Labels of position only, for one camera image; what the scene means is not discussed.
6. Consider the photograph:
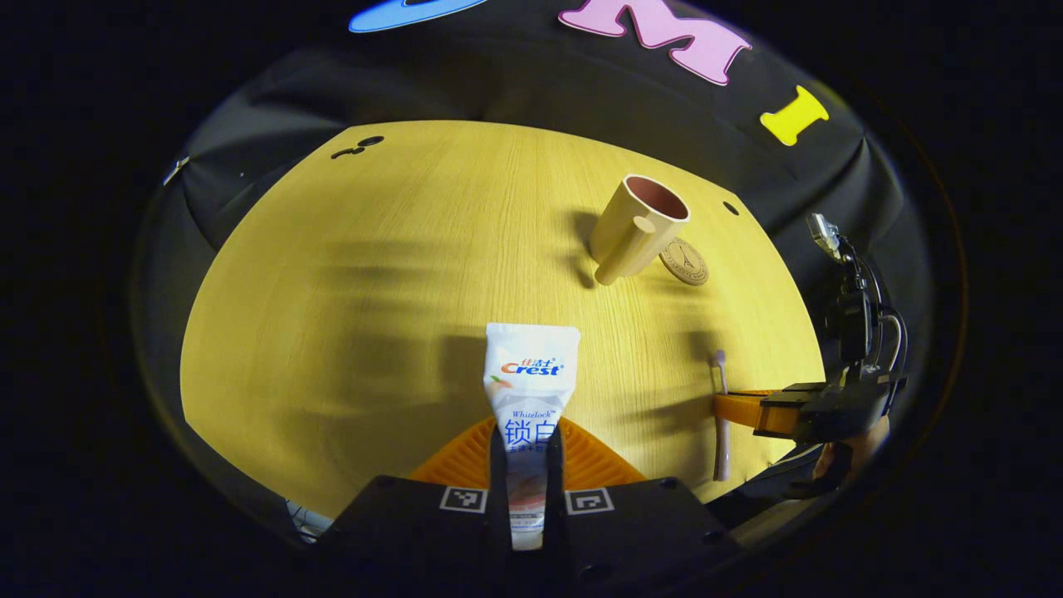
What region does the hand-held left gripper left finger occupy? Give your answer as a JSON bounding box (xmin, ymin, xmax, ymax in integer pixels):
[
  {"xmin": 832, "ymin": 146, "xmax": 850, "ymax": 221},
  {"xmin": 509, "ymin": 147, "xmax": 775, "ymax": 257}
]
[{"xmin": 311, "ymin": 415, "xmax": 512, "ymax": 595}]

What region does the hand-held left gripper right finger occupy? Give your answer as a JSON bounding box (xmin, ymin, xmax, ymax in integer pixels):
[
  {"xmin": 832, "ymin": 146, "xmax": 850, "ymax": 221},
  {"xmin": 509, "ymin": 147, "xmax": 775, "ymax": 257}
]
[{"xmin": 544, "ymin": 415, "xmax": 744, "ymax": 595}]

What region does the pink toothbrush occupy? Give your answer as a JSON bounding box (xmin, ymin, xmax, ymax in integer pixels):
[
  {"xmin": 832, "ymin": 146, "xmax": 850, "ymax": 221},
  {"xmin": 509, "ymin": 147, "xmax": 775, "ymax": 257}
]
[{"xmin": 709, "ymin": 349, "xmax": 733, "ymax": 483}]

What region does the round brown coaster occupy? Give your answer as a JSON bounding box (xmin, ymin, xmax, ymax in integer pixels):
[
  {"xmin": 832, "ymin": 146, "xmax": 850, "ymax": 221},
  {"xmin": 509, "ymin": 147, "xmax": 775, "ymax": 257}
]
[{"xmin": 660, "ymin": 238, "xmax": 710, "ymax": 287}]

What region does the white toothpaste tube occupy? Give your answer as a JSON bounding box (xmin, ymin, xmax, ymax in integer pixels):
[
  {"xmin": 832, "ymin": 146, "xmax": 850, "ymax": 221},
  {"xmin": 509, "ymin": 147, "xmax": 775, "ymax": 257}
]
[{"xmin": 484, "ymin": 322, "xmax": 580, "ymax": 551}]

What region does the beige cup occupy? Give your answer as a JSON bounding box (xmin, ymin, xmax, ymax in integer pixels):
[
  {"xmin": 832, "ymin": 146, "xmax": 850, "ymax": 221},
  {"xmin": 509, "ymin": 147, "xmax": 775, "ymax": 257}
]
[{"xmin": 590, "ymin": 174, "xmax": 691, "ymax": 287}]

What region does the wooden desktop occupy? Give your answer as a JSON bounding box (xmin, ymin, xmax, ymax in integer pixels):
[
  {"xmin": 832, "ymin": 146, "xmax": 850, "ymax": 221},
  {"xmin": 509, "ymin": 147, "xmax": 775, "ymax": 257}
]
[{"xmin": 180, "ymin": 120, "xmax": 828, "ymax": 520}]

